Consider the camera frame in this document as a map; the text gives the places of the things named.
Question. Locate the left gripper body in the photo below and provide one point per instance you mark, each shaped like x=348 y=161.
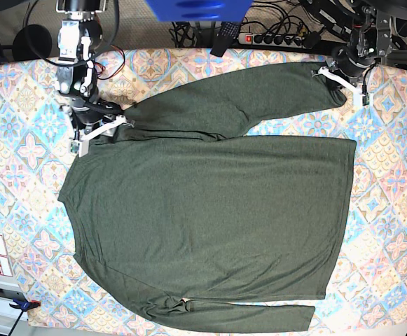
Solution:
x=346 y=64

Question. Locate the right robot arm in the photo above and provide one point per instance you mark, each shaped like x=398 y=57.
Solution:
x=78 y=40

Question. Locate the black round stool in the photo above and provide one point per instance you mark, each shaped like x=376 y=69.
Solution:
x=33 y=37

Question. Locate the black remote control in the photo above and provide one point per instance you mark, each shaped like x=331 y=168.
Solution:
x=228 y=33

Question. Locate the green long-sleeve T-shirt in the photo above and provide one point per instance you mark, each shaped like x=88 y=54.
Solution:
x=190 y=222

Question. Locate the colourful patterned tablecloth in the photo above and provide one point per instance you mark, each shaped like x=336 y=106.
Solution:
x=368 y=289

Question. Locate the white power strip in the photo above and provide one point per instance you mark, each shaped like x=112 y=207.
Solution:
x=270 y=40

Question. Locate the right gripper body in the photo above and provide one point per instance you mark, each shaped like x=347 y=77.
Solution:
x=87 y=115

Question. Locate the blue clamp bottom left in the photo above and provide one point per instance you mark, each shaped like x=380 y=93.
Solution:
x=22 y=307

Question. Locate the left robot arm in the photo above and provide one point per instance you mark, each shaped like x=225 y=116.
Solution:
x=369 y=42

